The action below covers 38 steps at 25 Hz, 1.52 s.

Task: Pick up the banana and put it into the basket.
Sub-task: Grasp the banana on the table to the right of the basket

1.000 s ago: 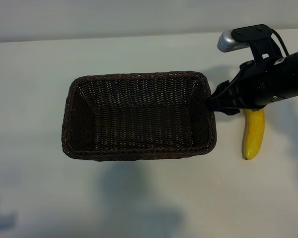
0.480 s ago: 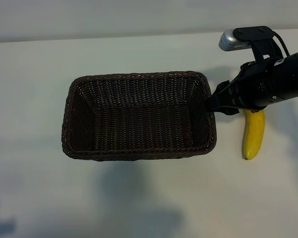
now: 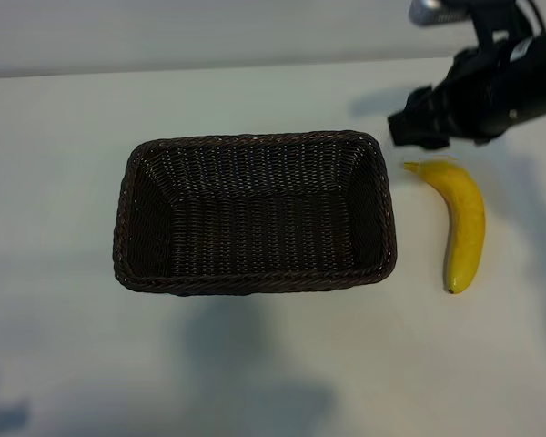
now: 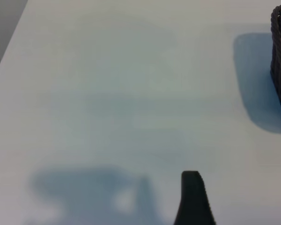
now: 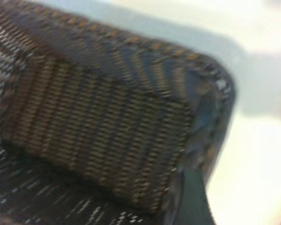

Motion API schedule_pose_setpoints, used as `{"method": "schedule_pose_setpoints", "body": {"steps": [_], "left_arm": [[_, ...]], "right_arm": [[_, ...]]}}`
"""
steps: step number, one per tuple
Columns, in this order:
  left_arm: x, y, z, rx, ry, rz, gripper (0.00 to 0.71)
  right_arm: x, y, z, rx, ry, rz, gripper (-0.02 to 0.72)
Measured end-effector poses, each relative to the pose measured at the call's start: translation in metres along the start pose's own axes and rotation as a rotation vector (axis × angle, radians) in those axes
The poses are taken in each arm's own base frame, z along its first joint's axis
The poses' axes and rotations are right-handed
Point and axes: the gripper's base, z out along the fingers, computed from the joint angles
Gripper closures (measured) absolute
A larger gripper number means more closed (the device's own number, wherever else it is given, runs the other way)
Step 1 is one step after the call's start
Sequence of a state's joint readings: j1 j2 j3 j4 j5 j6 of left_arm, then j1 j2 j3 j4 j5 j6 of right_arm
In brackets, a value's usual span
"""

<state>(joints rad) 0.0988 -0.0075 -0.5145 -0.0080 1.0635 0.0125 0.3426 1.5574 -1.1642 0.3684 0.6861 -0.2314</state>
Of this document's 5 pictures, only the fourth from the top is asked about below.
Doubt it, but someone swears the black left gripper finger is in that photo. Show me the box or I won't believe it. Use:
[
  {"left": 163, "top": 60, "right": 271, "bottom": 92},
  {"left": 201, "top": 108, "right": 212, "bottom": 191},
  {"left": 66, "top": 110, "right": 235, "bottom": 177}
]
[{"left": 173, "top": 170, "right": 216, "bottom": 225}]

